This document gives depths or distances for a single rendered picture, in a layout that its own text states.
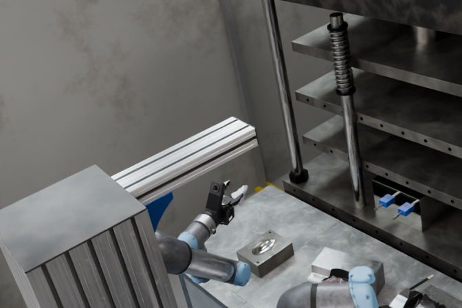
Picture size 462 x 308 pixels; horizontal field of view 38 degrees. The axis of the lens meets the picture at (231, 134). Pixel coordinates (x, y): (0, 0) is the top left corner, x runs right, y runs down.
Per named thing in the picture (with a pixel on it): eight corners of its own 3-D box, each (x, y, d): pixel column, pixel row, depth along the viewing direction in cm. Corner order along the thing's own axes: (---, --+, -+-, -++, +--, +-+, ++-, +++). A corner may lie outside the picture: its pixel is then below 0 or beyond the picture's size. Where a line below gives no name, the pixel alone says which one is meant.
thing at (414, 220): (422, 232, 297) (419, 200, 288) (375, 210, 317) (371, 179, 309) (489, 179, 320) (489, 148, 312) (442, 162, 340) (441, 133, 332)
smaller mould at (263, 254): (260, 278, 289) (257, 266, 286) (238, 263, 300) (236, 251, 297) (294, 254, 298) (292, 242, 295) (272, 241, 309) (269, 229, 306)
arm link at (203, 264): (172, 232, 175) (256, 258, 215) (139, 224, 180) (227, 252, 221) (161, 276, 172) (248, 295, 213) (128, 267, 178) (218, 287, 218)
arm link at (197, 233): (175, 260, 216) (169, 238, 212) (193, 238, 224) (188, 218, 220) (195, 265, 212) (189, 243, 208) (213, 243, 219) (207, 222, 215)
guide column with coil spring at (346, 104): (368, 264, 335) (336, 18, 274) (359, 259, 339) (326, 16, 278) (375, 258, 338) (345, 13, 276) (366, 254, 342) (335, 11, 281)
